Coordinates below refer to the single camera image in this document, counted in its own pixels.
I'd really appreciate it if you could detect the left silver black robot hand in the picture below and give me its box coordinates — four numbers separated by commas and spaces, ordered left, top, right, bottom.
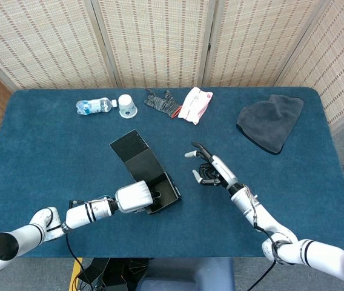
114, 180, 162, 214

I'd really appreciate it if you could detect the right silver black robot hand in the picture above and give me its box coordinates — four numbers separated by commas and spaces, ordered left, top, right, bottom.
184, 141, 239, 191

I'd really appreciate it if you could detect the black paper box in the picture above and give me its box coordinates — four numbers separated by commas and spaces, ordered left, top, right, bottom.
109, 129, 182, 215

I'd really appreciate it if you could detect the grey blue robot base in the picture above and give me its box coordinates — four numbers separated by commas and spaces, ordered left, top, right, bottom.
135, 257, 236, 291

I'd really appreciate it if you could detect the white pink wipes pack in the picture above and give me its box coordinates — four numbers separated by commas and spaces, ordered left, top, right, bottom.
177, 87, 214, 125

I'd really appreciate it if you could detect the dark grey folded cloth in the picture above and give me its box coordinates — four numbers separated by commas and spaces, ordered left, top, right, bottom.
236, 94, 305, 156

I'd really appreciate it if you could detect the grey knit glove red cuff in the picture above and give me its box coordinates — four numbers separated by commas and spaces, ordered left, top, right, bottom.
144, 88, 182, 119

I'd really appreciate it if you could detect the white paper cup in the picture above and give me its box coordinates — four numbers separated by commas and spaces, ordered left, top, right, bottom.
117, 93, 139, 119

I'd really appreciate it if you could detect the blue carpet table cover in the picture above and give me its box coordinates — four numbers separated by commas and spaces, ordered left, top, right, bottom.
0, 87, 344, 259

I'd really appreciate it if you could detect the yellow floor tape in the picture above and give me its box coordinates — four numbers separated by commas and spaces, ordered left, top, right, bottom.
68, 257, 84, 291

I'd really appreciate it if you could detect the clear plastic water bottle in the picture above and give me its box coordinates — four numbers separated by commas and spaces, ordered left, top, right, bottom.
75, 97, 118, 116

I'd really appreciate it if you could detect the beige woven screen panel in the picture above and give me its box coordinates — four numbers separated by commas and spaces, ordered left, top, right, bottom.
274, 0, 344, 134
202, 0, 332, 89
0, 0, 117, 90
91, 0, 218, 89

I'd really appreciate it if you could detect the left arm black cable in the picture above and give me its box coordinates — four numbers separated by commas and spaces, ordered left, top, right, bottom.
65, 232, 96, 291

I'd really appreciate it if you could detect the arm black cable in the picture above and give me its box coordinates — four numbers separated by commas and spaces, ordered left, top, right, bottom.
65, 232, 96, 291
246, 206, 279, 291

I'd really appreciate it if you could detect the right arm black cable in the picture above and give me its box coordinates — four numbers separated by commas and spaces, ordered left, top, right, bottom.
246, 206, 279, 291

